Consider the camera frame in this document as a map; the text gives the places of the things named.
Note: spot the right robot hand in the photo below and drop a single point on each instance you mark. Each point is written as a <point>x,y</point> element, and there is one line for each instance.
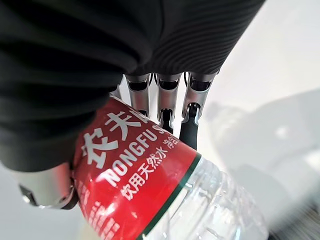
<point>75,62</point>

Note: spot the clear red-label water bottle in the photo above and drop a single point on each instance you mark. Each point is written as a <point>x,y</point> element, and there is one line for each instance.
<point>140,180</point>

